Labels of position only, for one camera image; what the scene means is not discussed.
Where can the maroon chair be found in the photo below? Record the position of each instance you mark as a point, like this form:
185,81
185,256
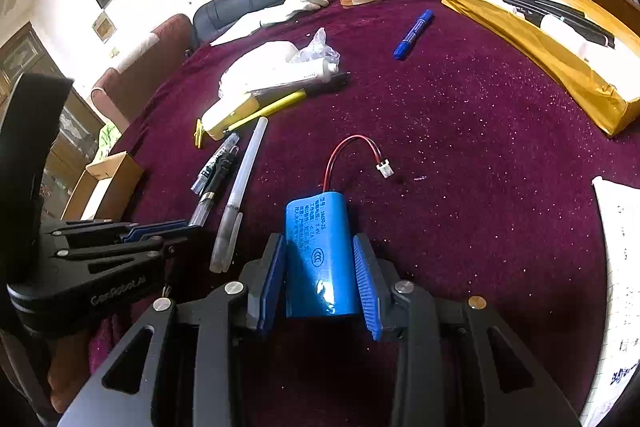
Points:
145,62

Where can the black clear-barrel pen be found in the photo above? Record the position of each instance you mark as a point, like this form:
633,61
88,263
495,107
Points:
215,187

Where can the crumpled clear plastic bag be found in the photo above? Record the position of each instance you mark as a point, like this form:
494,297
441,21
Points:
317,49

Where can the maroon tablecloth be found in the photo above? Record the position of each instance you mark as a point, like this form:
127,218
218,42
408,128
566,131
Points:
475,132

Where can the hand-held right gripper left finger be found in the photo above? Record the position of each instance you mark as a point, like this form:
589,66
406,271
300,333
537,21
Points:
272,282

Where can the cardboard box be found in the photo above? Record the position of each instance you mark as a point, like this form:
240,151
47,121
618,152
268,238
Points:
107,179

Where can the white stick tube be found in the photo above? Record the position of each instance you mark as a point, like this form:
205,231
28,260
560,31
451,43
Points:
560,32

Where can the white paper note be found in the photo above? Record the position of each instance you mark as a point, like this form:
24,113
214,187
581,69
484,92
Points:
620,297

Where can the yellow pen black tip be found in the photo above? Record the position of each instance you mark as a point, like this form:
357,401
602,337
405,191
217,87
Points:
280,102

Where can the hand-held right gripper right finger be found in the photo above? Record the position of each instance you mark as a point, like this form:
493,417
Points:
372,287

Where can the white round packet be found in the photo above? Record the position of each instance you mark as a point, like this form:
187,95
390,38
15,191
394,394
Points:
255,67

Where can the person's left hand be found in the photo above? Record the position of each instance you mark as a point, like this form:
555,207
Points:
70,372

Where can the clear blue gel pen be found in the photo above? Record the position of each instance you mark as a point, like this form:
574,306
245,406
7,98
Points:
215,162

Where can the yellow case with scissors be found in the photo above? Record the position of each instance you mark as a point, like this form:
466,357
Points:
230,117

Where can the white paper sheet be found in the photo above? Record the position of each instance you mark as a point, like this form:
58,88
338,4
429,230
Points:
240,32

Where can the translucent white brush pen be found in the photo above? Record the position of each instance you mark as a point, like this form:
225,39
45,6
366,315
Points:
240,187

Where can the black marker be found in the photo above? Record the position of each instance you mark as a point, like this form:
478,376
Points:
550,14

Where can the blue battery pack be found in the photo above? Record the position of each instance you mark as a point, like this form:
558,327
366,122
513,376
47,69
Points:
320,252

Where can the blue marker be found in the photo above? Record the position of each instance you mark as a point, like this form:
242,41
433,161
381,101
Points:
412,34

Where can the green white cloth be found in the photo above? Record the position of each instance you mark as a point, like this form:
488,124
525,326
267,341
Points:
107,141

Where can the small picture frame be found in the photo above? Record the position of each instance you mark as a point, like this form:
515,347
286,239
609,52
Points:
103,26

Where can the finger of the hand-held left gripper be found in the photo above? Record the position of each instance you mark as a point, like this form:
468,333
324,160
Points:
180,240
150,230

